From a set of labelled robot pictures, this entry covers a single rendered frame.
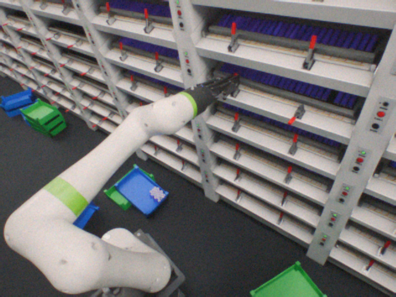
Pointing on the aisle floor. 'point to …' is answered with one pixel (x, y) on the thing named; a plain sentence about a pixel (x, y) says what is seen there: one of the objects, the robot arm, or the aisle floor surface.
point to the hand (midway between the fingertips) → (231, 80)
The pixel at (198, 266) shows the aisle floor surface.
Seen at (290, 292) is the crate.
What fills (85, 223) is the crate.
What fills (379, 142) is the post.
